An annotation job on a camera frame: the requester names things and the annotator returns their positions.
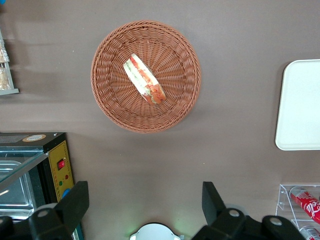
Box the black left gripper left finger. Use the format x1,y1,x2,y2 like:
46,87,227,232
0,180,90,240

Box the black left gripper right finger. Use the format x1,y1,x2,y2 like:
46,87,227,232
191,181,311,240

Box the triangle sandwich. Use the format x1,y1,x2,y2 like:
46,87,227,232
122,53,167,106

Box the grey snack tray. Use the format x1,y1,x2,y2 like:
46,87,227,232
0,27,20,96

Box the beige plastic serving tray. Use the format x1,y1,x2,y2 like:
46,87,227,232
274,59,320,151

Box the round brown wicker basket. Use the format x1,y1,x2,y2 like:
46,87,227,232
90,20,202,134

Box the black glass food warmer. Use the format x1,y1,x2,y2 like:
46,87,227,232
0,132,85,240

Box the steel food warmer pan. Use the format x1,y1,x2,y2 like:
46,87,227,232
0,159,35,219

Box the clear acrylic bottle rack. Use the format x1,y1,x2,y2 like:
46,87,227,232
274,184,320,240

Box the red soda bottle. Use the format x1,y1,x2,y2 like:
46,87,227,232
289,189,320,223
299,224,320,240

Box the bagged puffed rice snack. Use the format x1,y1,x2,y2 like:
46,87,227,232
0,41,11,64
0,67,12,91

